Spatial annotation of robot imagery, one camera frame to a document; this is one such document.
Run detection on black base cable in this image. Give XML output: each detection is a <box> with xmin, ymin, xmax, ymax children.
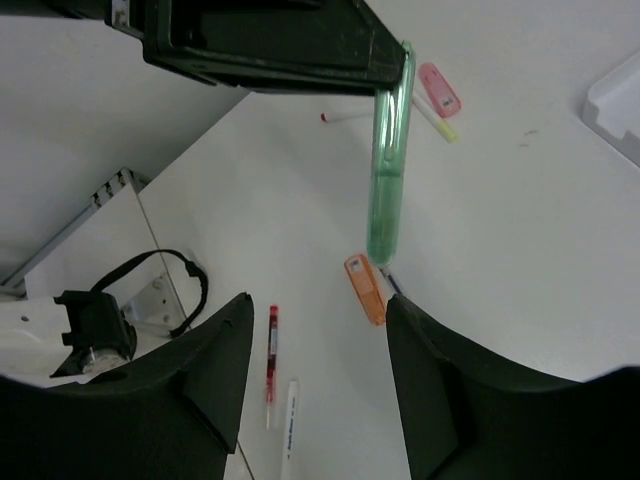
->
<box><xmin>89</xmin><ymin>248</ymin><xmax>210</xmax><ymax>340</ymax></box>

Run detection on pink eraser case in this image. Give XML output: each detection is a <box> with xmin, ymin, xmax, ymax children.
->
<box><xmin>418</xmin><ymin>63</ymin><xmax>461</xmax><ymax>118</ymax></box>

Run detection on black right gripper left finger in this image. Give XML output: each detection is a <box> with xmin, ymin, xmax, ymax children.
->
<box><xmin>1</xmin><ymin>293</ymin><xmax>254</xmax><ymax>479</ymax></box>

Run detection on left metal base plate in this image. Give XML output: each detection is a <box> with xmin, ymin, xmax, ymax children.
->
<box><xmin>121</xmin><ymin>273</ymin><xmax>186</xmax><ymax>331</ymax></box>

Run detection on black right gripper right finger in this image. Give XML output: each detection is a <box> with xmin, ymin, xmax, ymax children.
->
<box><xmin>386</xmin><ymin>295</ymin><xmax>639</xmax><ymax>479</ymax></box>

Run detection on green eraser case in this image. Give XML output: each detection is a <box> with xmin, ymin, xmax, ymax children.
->
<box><xmin>366</xmin><ymin>41</ymin><xmax>416</xmax><ymax>267</ymax></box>

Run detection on orange eraser case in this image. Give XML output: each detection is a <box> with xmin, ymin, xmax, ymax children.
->
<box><xmin>344</xmin><ymin>254</ymin><xmax>387</xmax><ymax>326</ymax></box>

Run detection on white divided organizer tray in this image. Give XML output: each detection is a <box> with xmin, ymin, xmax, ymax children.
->
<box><xmin>581</xmin><ymin>53</ymin><xmax>640</xmax><ymax>166</ymax></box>

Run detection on red gel pen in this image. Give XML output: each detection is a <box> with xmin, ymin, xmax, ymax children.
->
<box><xmin>265</xmin><ymin>305</ymin><xmax>279</xmax><ymax>429</ymax></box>

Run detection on red tip white pen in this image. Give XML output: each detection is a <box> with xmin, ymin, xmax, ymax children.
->
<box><xmin>320</xmin><ymin>109</ymin><xmax>373</xmax><ymax>123</ymax></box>

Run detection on white marker pen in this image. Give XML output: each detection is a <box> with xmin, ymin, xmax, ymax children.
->
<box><xmin>279</xmin><ymin>379</ymin><xmax>300</xmax><ymax>480</ymax></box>

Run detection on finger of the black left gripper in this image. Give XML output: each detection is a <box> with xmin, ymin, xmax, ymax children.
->
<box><xmin>49</xmin><ymin>0</ymin><xmax>408</xmax><ymax>96</ymax></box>

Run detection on blue ballpoint pen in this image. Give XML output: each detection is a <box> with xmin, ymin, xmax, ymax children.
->
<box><xmin>380</xmin><ymin>267</ymin><xmax>404</xmax><ymax>295</ymax></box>

